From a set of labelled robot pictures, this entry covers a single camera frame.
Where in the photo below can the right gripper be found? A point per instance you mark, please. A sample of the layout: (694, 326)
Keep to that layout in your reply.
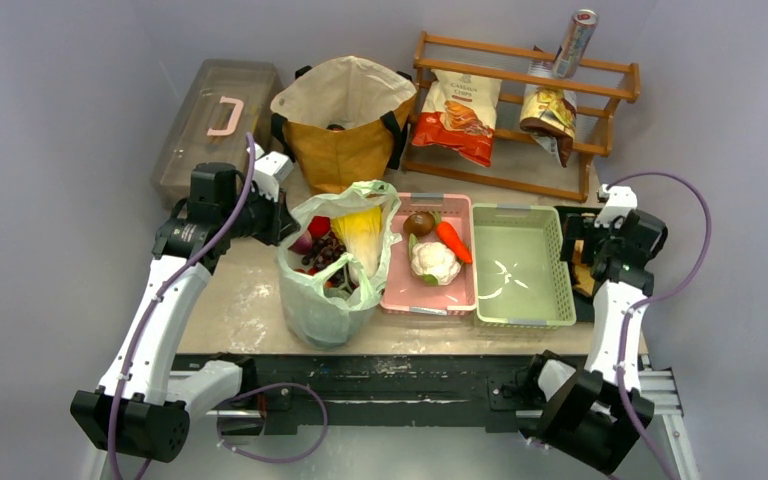
(579, 245)

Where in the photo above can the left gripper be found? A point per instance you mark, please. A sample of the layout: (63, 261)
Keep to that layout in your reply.
(280, 221)

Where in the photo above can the green plastic grocery bag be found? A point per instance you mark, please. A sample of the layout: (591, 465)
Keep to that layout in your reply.
(327, 301)

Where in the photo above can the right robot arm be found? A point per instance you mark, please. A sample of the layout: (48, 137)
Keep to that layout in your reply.
(596, 412)

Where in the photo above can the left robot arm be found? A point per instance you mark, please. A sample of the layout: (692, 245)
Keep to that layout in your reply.
(137, 409)

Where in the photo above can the toy lychee bunch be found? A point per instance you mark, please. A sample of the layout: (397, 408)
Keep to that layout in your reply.
(319, 227)

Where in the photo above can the toy grape bunch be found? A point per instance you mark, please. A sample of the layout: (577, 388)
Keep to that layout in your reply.
(325, 251)

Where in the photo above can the bread slice near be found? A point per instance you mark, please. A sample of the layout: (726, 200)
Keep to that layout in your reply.
(583, 282)

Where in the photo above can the green plastic basket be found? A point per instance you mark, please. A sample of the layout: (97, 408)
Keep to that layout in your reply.
(519, 277)

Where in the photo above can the toy napa cabbage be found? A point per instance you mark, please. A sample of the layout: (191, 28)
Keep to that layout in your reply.
(360, 233)

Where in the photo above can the toy melon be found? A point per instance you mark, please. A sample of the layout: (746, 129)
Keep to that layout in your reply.
(339, 285)

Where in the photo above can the black tray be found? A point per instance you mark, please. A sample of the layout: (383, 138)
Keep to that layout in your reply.
(583, 306)

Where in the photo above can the brown paper tote bag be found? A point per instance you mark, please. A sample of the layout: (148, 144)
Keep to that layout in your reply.
(343, 121)

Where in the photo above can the brown snack bag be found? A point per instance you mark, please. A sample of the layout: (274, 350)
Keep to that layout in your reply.
(549, 116)

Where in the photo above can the wooden rack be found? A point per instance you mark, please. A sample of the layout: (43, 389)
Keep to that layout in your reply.
(518, 163)

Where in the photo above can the toy carrot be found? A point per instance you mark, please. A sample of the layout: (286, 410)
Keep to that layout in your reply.
(448, 235)

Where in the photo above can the pink plastic basket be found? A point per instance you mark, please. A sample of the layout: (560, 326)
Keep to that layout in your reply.
(406, 293)

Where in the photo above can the toy brown onion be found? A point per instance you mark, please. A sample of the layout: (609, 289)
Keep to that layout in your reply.
(419, 224)

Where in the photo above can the translucent storage box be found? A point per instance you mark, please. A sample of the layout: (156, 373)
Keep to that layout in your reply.
(226, 100)

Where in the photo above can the toy cauliflower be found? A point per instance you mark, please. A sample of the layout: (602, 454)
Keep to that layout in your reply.
(433, 262)

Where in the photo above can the cassava chips bag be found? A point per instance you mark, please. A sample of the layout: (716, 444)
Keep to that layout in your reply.
(460, 113)

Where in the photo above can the drink can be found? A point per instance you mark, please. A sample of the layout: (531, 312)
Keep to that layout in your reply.
(572, 48)

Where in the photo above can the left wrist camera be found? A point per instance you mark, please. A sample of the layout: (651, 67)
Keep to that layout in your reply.
(271, 169)

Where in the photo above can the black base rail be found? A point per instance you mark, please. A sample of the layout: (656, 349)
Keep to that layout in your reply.
(461, 390)

